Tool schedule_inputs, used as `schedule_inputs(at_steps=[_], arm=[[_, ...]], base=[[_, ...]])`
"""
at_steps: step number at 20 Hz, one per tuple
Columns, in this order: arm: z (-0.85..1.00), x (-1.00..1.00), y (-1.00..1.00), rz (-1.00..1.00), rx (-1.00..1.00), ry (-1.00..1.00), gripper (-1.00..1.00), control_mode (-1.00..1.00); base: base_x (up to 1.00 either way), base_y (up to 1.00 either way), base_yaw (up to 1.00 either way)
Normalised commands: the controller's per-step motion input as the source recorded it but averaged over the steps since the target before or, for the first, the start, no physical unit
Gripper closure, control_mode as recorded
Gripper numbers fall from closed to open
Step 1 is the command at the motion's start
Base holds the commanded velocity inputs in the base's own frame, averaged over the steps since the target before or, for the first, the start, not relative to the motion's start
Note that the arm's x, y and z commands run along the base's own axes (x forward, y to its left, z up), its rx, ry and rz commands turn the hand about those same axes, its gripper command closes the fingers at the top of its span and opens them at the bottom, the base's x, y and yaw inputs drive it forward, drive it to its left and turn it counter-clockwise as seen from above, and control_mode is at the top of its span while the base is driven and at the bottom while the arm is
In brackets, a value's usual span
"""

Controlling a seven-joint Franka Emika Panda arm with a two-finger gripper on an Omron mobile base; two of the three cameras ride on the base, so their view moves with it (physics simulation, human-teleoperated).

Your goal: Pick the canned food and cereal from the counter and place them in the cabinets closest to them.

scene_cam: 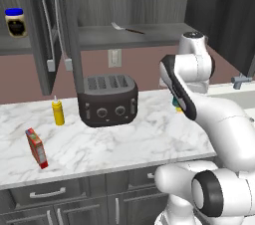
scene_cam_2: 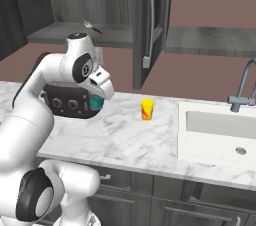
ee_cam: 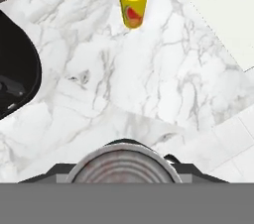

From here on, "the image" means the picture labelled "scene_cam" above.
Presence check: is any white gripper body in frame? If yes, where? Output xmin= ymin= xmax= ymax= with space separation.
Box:
xmin=183 ymin=81 xmax=210 ymax=95

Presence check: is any red cereal box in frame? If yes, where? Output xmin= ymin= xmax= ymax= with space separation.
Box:
xmin=24 ymin=127 xmax=50 ymax=170

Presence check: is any green and yellow can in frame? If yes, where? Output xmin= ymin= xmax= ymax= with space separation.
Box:
xmin=170 ymin=95 xmax=184 ymax=114

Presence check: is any white sink basin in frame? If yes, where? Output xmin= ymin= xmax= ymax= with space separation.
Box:
xmin=206 ymin=82 xmax=255 ymax=112

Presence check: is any grey sink tap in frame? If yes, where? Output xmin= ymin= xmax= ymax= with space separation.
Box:
xmin=231 ymin=73 xmax=255 ymax=91

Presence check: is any dark four-slot toaster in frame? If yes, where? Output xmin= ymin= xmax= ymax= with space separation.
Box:
xmin=77 ymin=74 xmax=139 ymax=128

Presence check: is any dark grey drawer front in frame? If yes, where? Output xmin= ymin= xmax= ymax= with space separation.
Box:
xmin=127 ymin=166 xmax=161 ymax=191
xmin=9 ymin=176 xmax=92 ymax=211

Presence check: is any dark grey base cabinet door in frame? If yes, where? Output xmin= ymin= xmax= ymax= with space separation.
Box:
xmin=107 ymin=187 xmax=171 ymax=225
xmin=0 ymin=206 xmax=55 ymax=225
xmin=54 ymin=197 xmax=110 ymax=225

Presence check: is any yellow squeeze bottle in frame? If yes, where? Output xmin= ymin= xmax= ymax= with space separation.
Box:
xmin=51 ymin=95 xmax=66 ymax=126

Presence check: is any jar with blue lid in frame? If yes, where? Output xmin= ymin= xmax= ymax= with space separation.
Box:
xmin=4 ymin=7 xmax=29 ymax=39

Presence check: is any dark grey wall cabinet door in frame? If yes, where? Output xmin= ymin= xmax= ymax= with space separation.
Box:
xmin=209 ymin=0 xmax=255 ymax=78
xmin=13 ymin=0 xmax=63 ymax=97
xmin=53 ymin=0 xmax=85 ymax=95

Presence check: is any white wall outlet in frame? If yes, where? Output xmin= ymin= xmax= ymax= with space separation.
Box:
xmin=108 ymin=48 xmax=123 ymax=69

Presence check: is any open grey wall cabinet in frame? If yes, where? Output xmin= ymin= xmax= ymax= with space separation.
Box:
xmin=77 ymin=0 xmax=223 ymax=52
xmin=0 ymin=0 xmax=35 ymax=57

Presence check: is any silver base cabinet handle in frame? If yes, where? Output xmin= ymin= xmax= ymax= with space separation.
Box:
xmin=46 ymin=209 xmax=55 ymax=225
xmin=56 ymin=207 xmax=65 ymax=225
xmin=115 ymin=197 xmax=121 ymax=225

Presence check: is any silver wall cabinet handle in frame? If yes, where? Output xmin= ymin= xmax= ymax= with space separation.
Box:
xmin=31 ymin=0 xmax=56 ymax=73
xmin=53 ymin=0 xmax=74 ymax=73

